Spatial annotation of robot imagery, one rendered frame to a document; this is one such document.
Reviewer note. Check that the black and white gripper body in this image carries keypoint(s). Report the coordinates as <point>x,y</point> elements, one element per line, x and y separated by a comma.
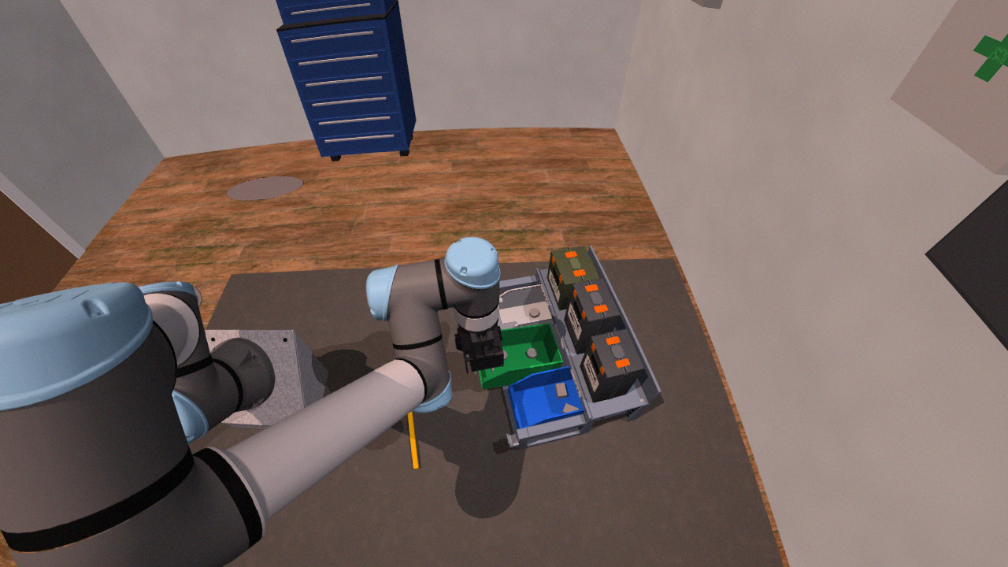
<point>486,356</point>

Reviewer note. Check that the grey metal shelf rack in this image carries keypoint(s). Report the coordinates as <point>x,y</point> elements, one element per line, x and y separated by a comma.
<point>640,396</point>

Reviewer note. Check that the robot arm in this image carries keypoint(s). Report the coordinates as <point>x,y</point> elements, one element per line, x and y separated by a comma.
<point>91,429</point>

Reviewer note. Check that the yellow bar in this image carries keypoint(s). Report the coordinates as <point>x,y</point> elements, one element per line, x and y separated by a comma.
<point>413,440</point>

